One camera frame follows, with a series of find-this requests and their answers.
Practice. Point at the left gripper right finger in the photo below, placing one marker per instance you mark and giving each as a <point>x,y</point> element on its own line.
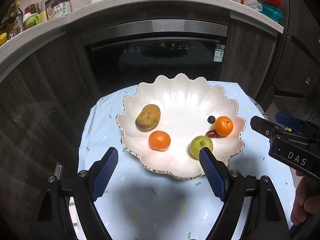
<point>224,183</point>

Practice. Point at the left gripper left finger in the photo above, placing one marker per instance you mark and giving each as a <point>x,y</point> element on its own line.
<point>92,183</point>

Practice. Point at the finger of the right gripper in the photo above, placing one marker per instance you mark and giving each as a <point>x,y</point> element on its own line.
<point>288,121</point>
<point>263,126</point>

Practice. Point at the red jujube date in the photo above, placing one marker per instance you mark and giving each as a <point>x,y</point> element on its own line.
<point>211,134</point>

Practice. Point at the small dark round fruit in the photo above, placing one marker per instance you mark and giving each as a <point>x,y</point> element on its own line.
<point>211,119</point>

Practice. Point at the yellow mango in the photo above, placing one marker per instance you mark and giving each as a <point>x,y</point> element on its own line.
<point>148,118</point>

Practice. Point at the person right hand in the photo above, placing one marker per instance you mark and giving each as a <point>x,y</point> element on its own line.
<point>304,203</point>

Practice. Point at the large orange tangerine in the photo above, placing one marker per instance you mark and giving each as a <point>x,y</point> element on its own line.
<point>223,126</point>

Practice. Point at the green apple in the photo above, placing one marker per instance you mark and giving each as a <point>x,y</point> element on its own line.
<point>199,143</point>

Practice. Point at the light blue patterned tablecloth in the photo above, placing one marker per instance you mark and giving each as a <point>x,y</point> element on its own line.
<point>139,204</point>

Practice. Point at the small orange tangerine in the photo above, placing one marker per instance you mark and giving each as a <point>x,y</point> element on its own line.
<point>159,141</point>

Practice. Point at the white scalloped ceramic bowl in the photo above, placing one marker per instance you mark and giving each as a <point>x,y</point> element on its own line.
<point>185,105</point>

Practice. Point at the green energy label sticker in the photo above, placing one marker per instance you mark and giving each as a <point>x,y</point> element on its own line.
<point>219,53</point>

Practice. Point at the teal snack bag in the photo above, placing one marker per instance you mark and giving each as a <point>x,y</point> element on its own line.
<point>271,11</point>

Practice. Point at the black built-in dishwasher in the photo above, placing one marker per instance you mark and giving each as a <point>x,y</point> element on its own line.
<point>130,53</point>

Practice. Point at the yellow cap bottle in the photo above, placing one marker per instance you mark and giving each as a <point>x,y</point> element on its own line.
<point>3,38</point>

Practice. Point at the green lidded jar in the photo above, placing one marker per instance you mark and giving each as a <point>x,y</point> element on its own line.
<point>30,20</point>

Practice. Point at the soy sauce bottle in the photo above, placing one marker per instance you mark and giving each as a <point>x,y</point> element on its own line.
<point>60,8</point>

